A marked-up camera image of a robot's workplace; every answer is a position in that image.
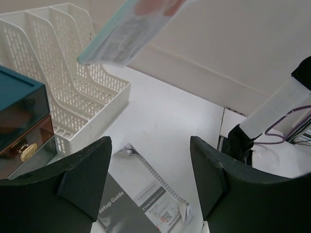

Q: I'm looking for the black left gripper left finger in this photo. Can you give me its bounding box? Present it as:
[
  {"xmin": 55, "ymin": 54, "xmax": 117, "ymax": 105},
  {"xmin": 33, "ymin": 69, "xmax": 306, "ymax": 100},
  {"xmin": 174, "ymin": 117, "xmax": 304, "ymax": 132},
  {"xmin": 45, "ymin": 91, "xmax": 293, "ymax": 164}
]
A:
[{"xmin": 0, "ymin": 136, "xmax": 112, "ymax": 233}]

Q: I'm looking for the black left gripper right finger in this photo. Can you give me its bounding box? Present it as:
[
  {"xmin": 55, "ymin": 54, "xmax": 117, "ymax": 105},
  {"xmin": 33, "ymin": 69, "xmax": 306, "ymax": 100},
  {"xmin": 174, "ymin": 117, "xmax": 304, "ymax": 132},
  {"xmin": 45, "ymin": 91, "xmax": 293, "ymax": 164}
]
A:
[{"xmin": 190, "ymin": 136, "xmax": 311, "ymax": 233}]

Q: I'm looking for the grey Canon setup guide booklet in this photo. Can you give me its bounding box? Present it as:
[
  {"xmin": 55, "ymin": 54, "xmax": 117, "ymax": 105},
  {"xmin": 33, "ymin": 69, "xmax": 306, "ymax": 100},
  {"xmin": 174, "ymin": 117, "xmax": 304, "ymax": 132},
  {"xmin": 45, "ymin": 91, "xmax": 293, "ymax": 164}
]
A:
[{"xmin": 98, "ymin": 143, "xmax": 193, "ymax": 233}]

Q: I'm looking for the clear mesh document pouch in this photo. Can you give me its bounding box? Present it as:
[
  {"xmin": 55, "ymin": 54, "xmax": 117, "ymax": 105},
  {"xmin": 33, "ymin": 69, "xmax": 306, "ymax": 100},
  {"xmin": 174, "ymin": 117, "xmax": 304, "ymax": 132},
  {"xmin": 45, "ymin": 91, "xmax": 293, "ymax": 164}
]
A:
[{"xmin": 77, "ymin": 0, "xmax": 192, "ymax": 67}]

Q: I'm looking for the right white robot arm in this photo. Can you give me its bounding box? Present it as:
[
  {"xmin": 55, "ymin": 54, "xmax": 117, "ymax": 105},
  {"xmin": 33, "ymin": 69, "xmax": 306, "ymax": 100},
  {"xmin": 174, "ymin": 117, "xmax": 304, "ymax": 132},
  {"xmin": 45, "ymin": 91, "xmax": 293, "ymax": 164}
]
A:
[{"xmin": 224, "ymin": 57, "xmax": 311, "ymax": 165}]

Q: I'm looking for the teal desktop drawer cabinet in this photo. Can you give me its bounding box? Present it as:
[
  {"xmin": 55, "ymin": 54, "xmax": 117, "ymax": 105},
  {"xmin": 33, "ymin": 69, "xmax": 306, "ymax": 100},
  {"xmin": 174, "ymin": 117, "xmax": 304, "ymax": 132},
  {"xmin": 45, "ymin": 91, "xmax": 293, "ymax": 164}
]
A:
[{"xmin": 0, "ymin": 67, "xmax": 57, "ymax": 179}]

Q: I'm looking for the white perforated file organizer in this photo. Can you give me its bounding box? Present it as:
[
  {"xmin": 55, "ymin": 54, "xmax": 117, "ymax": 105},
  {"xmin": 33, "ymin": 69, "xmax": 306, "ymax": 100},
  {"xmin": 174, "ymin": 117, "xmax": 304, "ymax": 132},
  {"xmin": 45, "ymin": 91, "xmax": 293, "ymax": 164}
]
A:
[{"xmin": 0, "ymin": 3, "xmax": 131, "ymax": 156}]

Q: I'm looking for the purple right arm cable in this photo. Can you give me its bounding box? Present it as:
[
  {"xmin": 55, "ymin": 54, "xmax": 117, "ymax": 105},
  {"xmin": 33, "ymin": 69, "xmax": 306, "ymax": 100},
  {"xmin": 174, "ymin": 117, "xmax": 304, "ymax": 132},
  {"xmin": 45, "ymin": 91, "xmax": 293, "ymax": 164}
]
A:
[{"xmin": 264, "ymin": 105, "xmax": 311, "ymax": 144}]

